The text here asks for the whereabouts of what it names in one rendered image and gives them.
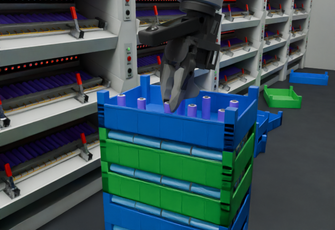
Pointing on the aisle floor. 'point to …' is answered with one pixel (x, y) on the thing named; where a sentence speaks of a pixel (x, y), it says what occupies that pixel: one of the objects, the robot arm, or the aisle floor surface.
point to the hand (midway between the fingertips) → (167, 104)
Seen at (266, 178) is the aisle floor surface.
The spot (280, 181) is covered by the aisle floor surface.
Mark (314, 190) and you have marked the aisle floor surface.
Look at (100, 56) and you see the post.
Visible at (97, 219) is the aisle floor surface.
